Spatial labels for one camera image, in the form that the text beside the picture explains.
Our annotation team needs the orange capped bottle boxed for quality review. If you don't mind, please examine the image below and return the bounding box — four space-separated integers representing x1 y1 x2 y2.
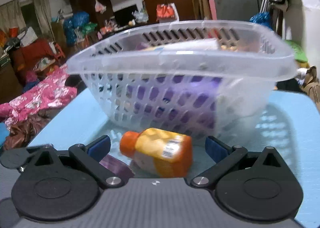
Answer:
119 128 193 178

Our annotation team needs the clear plastic perforated basket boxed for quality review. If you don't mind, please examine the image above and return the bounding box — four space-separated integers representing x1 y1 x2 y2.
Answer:
67 20 297 141

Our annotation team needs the blue plastic bag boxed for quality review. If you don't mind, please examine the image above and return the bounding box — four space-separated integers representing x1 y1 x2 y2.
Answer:
249 11 272 30

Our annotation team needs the window curtain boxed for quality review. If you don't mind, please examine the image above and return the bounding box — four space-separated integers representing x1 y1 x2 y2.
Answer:
33 0 54 40

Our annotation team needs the large purple tissue pack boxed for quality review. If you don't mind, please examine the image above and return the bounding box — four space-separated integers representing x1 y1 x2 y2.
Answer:
114 75 222 135

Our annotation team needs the flat purple tissue pack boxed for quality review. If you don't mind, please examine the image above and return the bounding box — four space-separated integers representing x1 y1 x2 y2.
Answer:
100 155 135 182

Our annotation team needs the red white hanging bag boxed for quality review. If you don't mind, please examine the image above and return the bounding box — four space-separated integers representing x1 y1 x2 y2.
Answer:
156 0 180 23

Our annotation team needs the green box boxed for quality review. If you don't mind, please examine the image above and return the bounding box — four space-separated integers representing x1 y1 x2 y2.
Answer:
285 40 308 63

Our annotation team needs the white paper roll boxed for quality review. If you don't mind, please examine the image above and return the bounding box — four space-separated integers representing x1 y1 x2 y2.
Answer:
216 78 274 135

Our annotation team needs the pink floral bedding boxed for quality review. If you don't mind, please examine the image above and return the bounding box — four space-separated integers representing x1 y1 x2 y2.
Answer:
1 65 77 129

